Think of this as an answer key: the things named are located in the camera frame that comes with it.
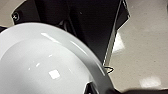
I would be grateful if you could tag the black robot body part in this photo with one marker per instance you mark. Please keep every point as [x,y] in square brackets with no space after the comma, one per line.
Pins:
[100,90]

